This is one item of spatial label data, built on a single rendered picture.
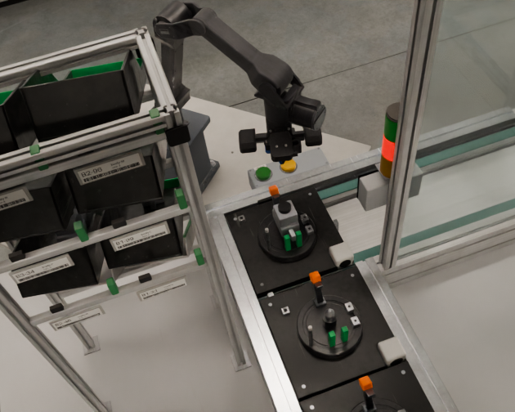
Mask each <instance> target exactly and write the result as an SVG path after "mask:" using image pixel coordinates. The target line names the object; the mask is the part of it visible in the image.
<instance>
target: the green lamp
mask: <svg viewBox="0 0 515 412"><path fill-rule="evenodd" d="M396 131H397V123H395V122H393V121H391V120H390V119H389V118H388V117H387V116H385V124H384V131H383V134H384V136H385V138H386V139H387V140H389V141H390V142H393V143H395V142H396Z"/></svg>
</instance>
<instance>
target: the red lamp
mask: <svg viewBox="0 0 515 412"><path fill-rule="evenodd" d="M394 149H395V143H393V142H390V141H389V140H387V139H386V138H385V136H384V134H383V145H382V155H383V157H384V158H385V159H387V160H390V161H393V155H394Z"/></svg>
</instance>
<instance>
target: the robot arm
mask: <svg viewBox="0 0 515 412"><path fill-rule="evenodd" d="M152 24H153V28H154V35H155V37H156V38H157V39H158V40H159V41H160V42H161V65H162V67H163V71H164V73H165V76H166V78H167V80H168V84H169V86H170V88H171V91H172V94H173V96H174V99H175V101H176V103H177V107H178V109H179V111H180V115H181V120H182V123H183V124H186V125H187V126H188V124H189V121H187V120H184V119H183V115H182V112H181V108H182V107H183V106H184V105H185V104H186V103H187V101H188V100H189V99H190V89H189V88H187V87H186V86H185V85H184V84H183V83H182V62H183V41H184V39H185V38H188V37H190V36H202V37H204V38H205V39H206V40H208V41H209V42H210V43H211V44H212V45H213V46H215V47H216V48H217V49H218V50H219V51H221V52H222V53H223V54H225V55H226V56H227V57H228V58H230V59H231V60H232V61H234V62H235V63H236V64H237V65H238V66H239V67H240V68H241V69H243V70H244V71H245V72H246V73H247V75H248V77H249V80H250V83H251V84H252V85H253V86H254V87H255V88H256V89H257V91H256V93H255V94H254V96H255V97H258V98H261V99H263V100H264V107H265V116H266V132H264V133H257V134H256V132H255V128H251V129H243V130H240V131H239V145H240V153H242V154H244V153H253V152H256V151H257V143H264V145H265V151H266V153H267V154H271V160H272V161H273V162H279V163H280V164H284V162H285V161H290V160H291V159H292V158H293V157H296V156H298V154H299V153H302V143H301V141H304V140H305V144H306V146H320V145H322V134H321V129H320V127H321V125H322V123H323V122H324V120H325V114H326V107H325V105H323V104H321V101H318V100H316V99H311V98H308V97H305V96H301V91H302V90H303V88H304V86H303V84H302V83H301V81H300V79H299V78H298V77H297V75H296V74H295V73H294V72H293V70H292V68H291V67H290V66H289V65H288V64H287V63H286V62H284V61H283V60H281V59H280V58H278V57H277V56H274V55H272V54H266V53H262V52H261V51H259V50H258V49H257V48H256V47H254V46H253V45H252V44H250V43H249V42H248V41H247V40H245V39H244V38H243V37H241V36H240V35H239V34H238V33H236V32H235V31H234V30H233V29H232V28H231V27H230V26H229V25H227V24H226V23H225V22H223V21H222V20H221V19H220V18H218V17H217V14H216V12H215V11H214V10H213V9H211V8H210V7H200V6H199V5H198V4H196V3H195V2H179V1H177V0H173V1H171V2H170V3H169V4H168V5H167V6H166V7H165V8H164V9H163V10H162V11H161V12H160V13H159V14H158V15H157V16H156V17H155V18H154V19H153V22H152ZM289 84H291V85H293V86H292V87H291V88H290V89H289V90H288V91H285V89H286V87H287V86H288V85H289ZM292 123H294V124H297V125H299V126H302V128H303V131H295V128H292ZM304 138H305V139H304Z"/></svg>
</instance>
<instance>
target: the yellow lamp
mask: <svg viewBox="0 0 515 412"><path fill-rule="evenodd" d="M379 169H380V172H381V173H382V174H383V175H384V176H385V177H387V178H391V172H392V161H390V160H387V159H385V158H384V157H383V155H382V153H381V159H380V167H379Z"/></svg>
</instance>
